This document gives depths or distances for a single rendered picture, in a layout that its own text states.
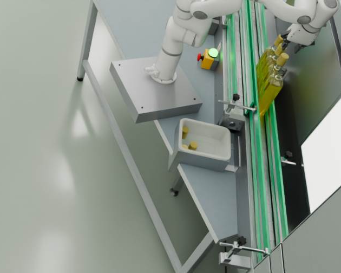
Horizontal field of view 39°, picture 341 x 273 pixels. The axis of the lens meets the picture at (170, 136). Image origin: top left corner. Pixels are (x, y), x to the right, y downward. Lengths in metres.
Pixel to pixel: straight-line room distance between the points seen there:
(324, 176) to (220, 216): 0.44
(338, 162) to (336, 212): 0.74
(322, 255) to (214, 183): 1.06
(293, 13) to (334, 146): 0.47
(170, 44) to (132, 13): 0.58
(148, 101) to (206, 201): 0.50
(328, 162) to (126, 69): 0.97
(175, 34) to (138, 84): 0.29
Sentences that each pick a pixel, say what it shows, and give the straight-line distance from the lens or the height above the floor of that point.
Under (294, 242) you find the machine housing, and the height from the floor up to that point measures 1.46.
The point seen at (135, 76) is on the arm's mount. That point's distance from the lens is 2.15.
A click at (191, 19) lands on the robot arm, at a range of 1.90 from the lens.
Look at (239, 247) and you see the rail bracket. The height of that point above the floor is 0.97.
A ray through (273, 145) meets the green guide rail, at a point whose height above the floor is 0.93.
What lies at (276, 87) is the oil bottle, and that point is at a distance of 2.02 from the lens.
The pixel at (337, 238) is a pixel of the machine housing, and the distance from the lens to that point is 0.96.
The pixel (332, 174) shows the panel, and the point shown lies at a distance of 1.72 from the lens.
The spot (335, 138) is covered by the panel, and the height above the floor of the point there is 1.21.
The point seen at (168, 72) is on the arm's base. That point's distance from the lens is 2.14.
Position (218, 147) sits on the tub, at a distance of 2.08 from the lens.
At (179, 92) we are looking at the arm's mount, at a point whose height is 0.81.
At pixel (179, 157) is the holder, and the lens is 1.96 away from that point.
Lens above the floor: 2.31
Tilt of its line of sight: 49 degrees down
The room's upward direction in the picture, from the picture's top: 25 degrees clockwise
